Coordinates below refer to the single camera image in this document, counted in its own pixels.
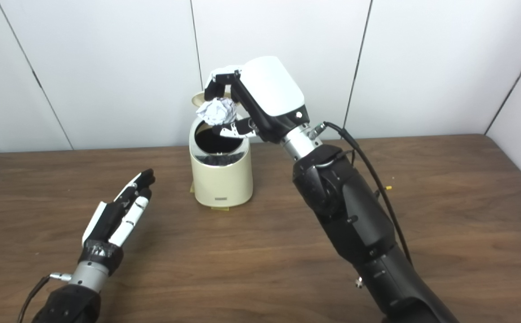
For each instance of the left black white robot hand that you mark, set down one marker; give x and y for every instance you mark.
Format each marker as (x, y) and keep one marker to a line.
(107, 229)

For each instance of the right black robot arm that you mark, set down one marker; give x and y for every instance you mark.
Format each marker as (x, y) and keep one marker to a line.
(354, 215)

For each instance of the white paper ball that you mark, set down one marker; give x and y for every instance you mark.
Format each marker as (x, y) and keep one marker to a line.
(217, 112)

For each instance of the cream-colored trash bin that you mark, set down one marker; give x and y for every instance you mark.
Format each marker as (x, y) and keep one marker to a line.
(222, 179)

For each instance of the cream round bin lid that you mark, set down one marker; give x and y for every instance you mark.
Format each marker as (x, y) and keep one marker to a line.
(197, 97)

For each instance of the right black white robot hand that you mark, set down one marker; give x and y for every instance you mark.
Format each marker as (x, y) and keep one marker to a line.
(271, 89)

